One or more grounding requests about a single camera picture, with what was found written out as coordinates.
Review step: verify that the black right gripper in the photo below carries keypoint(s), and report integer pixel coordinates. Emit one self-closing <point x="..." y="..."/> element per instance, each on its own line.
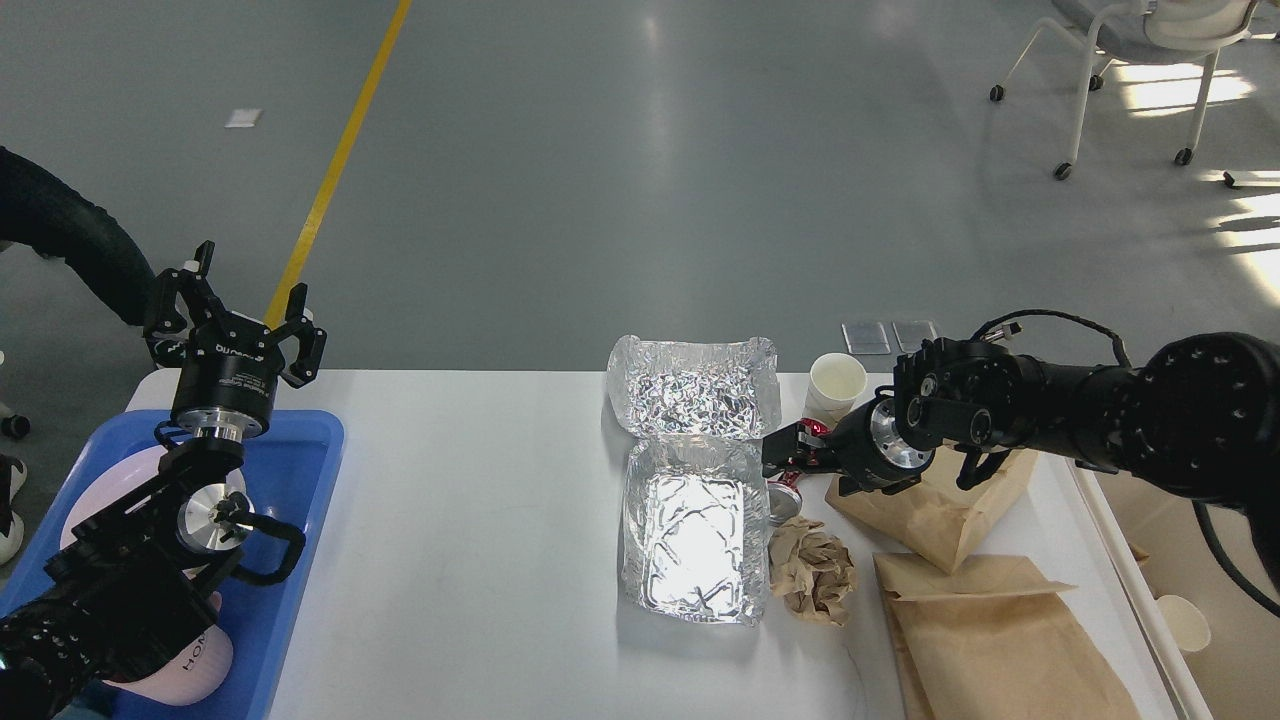
<point x="865" y="450"/>

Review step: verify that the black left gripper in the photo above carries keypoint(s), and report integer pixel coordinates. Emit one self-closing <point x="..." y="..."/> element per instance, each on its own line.
<point x="227" y="387"/>

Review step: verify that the aluminium foil container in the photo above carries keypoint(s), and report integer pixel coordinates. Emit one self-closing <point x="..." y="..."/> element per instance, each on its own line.
<point x="695" y="507"/>

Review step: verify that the pink plastic plate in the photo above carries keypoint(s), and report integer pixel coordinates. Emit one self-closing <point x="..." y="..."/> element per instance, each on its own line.
<point x="110" y="490"/>

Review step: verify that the pink mug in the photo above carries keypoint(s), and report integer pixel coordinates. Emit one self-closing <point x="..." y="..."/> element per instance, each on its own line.
<point x="191" y="676"/>

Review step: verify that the teal mug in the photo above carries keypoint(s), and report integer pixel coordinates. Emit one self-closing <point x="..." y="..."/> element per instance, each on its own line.
<point x="81" y="709"/>

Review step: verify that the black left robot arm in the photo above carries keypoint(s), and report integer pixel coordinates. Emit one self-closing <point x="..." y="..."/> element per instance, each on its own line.
<point x="135" y="586"/>

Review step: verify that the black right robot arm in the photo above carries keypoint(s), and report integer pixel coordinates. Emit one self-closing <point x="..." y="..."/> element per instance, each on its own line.
<point x="1200" y="420"/>

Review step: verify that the red foil wrapper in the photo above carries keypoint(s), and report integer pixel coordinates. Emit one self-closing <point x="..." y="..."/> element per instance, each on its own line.
<point x="792" y="475"/>

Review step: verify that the white paper cup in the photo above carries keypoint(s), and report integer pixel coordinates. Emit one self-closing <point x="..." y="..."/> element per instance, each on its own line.
<point x="835" y="381"/>

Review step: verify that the crumpled brown paper ball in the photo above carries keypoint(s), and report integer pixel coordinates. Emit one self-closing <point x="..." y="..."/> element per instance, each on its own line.
<point x="811" y="572"/>

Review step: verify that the small grey metal plate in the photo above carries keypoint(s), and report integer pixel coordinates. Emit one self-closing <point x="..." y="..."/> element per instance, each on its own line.
<point x="866" y="338"/>

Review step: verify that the blue plastic tray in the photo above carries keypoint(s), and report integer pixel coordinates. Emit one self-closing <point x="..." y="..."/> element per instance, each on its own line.
<point x="290" y="472"/>

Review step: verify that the person leg with shoe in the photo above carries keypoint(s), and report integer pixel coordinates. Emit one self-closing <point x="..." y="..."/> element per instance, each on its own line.
<point x="75" y="285"/>

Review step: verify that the flat brown paper bag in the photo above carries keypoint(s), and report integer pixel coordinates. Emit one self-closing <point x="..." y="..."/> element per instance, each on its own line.
<point x="993" y="640"/>

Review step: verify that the white plastic bin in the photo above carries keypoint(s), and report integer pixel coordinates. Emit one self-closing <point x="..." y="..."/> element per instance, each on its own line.
<point x="1144" y="543"/>

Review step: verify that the paper cup inside bin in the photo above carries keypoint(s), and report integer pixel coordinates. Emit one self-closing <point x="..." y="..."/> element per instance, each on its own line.
<point x="1188" y="626"/>

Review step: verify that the white rolling chair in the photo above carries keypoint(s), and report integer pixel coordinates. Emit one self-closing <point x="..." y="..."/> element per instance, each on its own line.
<point x="1144" y="34"/>

